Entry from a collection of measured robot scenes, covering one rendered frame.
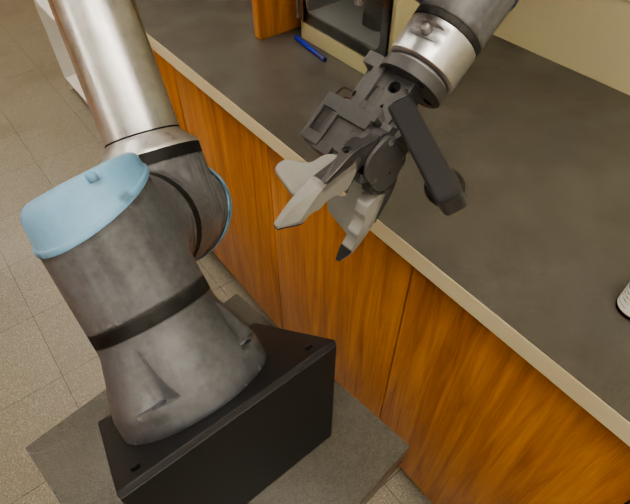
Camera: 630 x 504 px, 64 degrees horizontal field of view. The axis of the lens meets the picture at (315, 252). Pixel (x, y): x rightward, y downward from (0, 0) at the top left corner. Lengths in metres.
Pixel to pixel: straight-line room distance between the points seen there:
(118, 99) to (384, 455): 0.49
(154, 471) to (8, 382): 1.60
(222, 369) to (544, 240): 0.60
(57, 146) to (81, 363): 1.32
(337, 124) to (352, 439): 0.36
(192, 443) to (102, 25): 0.42
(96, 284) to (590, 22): 1.20
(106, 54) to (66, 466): 0.46
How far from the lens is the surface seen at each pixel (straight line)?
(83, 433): 0.70
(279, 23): 1.41
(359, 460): 0.63
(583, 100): 1.28
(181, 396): 0.44
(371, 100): 0.53
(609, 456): 0.87
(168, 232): 0.46
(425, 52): 0.51
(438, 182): 0.46
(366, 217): 0.54
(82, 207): 0.44
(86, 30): 0.60
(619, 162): 1.12
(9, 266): 2.35
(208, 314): 0.46
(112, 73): 0.59
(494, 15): 0.54
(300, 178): 0.46
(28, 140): 3.01
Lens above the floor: 1.53
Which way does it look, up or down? 48 degrees down
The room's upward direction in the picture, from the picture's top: straight up
